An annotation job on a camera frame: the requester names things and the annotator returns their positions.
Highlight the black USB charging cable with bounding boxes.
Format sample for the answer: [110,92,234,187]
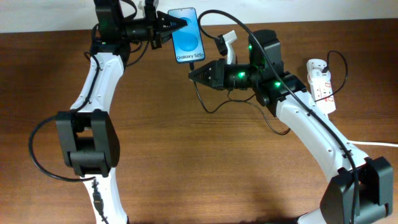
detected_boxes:
[188,50,349,136]

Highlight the blue Samsung Galaxy smartphone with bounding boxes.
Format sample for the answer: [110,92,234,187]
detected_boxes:
[168,7,205,63]

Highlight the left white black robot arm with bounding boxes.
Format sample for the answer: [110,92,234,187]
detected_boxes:
[55,0,187,224]

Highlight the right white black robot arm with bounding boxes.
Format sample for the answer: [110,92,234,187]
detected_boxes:
[188,30,394,223]

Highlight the white USB charger plug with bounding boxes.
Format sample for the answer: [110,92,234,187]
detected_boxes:
[306,58,331,84]

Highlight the white power strip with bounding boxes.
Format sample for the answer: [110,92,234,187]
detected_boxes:
[305,58,337,116]

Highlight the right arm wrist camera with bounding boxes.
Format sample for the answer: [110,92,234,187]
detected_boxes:
[215,30,238,65]

